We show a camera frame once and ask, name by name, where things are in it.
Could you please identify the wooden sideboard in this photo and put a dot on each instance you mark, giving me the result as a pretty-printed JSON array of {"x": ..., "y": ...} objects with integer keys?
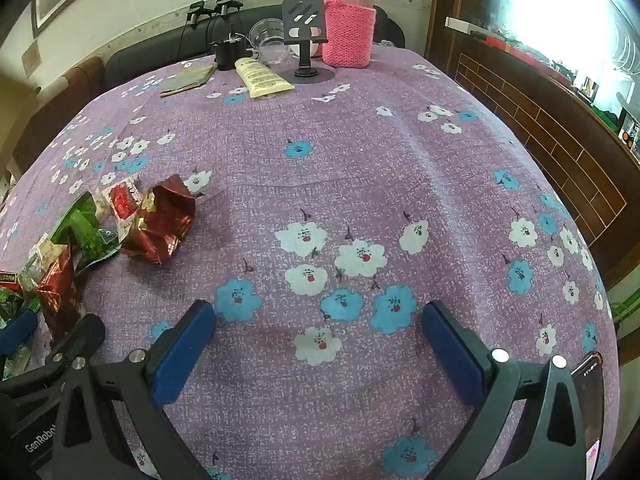
[{"x": 525, "y": 125}]

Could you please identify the clear glass jar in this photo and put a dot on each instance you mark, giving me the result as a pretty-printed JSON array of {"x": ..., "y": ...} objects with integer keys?
[{"x": 267, "y": 35}]

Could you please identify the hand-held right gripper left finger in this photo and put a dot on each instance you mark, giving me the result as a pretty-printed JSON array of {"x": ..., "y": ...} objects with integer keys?
[{"x": 185, "y": 355}]

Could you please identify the white bowl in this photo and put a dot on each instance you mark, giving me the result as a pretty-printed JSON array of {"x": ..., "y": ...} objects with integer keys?
[{"x": 315, "y": 49}]

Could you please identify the cream long tube box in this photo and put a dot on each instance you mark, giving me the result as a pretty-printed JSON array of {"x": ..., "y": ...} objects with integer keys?
[{"x": 260, "y": 80}]

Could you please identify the black sofa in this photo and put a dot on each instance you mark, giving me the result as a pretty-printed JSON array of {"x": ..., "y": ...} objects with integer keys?
[{"x": 150, "y": 55}]

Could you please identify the purple floral tablecloth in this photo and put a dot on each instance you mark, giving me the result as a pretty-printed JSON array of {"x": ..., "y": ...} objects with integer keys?
[{"x": 325, "y": 185}]

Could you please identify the small wall plaque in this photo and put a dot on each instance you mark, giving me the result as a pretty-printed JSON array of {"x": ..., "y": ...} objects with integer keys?
[{"x": 31, "y": 59}]

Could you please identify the white red snack packet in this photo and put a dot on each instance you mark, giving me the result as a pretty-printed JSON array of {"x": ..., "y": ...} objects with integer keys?
[{"x": 122, "y": 200}]

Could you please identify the black clamp device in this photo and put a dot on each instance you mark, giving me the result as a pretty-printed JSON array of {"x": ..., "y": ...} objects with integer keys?
[
  {"x": 197, "y": 10},
  {"x": 227, "y": 2}
]

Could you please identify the black phone stand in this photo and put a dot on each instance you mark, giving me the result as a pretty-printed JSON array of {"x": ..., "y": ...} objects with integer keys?
[{"x": 300, "y": 15}]

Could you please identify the heap of mixed snack packets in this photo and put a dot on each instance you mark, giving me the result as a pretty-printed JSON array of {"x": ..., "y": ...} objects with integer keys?
[{"x": 80, "y": 225}]

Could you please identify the small black cup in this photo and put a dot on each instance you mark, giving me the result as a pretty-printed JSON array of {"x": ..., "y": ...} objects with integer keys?
[{"x": 227, "y": 55}]

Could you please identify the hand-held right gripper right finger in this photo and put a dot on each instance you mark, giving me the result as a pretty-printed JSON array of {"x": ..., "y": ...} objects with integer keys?
[{"x": 450, "y": 355}]

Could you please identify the brown armchair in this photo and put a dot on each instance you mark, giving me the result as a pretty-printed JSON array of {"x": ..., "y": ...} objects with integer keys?
[{"x": 80, "y": 77}]

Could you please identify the pink flask with knit sleeve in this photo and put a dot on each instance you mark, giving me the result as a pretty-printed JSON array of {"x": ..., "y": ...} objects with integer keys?
[{"x": 350, "y": 30}]

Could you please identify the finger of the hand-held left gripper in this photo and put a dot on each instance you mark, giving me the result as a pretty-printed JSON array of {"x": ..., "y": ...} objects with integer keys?
[
  {"x": 20, "y": 330},
  {"x": 80, "y": 337}
]

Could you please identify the dark red foil packet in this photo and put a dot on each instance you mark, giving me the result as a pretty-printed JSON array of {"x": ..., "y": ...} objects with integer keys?
[{"x": 160, "y": 220}]

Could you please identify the green booklet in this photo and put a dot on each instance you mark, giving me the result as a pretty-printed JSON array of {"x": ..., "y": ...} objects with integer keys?
[{"x": 187, "y": 80}]

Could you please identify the bright window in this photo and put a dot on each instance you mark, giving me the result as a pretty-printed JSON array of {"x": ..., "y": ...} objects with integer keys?
[{"x": 560, "y": 10}]

